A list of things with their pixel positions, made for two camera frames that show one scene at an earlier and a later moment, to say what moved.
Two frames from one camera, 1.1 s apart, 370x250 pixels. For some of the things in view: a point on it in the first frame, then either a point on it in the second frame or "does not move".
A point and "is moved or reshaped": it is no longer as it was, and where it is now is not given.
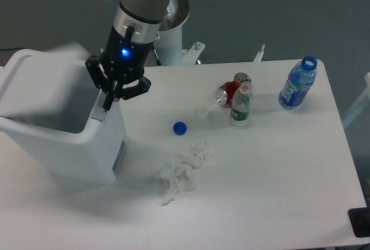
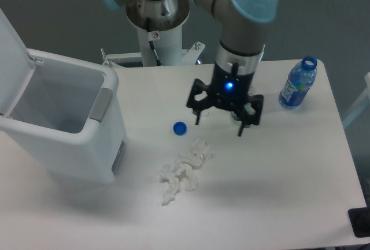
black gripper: (124, 59) → (228, 90)
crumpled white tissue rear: (199, 152) does not move
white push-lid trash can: (52, 113) is moved or reshaped
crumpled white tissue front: (181, 176) does not move
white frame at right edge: (359, 103) does not move
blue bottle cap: (180, 128) does not move
